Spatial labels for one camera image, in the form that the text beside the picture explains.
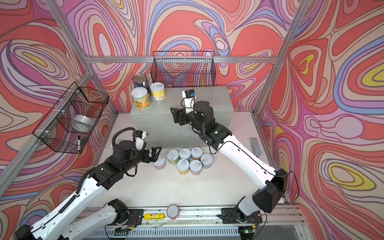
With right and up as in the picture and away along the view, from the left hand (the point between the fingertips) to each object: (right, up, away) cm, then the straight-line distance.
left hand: (155, 146), depth 73 cm
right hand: (+12, +17, -5) cm, 22 cm away
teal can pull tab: (+13, -7, +18) cm, 23 cm away
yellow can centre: (+13, -13, +13) cm, 22 cm away
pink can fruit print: (+20, -14, +12) cm, 27 cm away
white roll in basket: (-35, +11, -3) cm, 37 cm away
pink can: (-1, -12, +14) cm, 19 cm away
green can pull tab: (+6, -8, +16) cm, 19 cm away
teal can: (+27, -11, +15) cm, 32 cm away
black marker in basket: (-37, 0, -1) cm, 37 cm away
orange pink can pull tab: (+21, -6, +18) cm, 28 cm away
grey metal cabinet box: (-2, +5, +28) cm, 29 cm away
